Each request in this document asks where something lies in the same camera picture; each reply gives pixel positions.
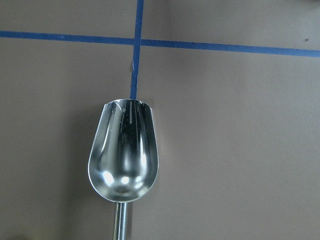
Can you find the metal ice scoop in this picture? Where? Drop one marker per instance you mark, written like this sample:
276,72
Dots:
123,162

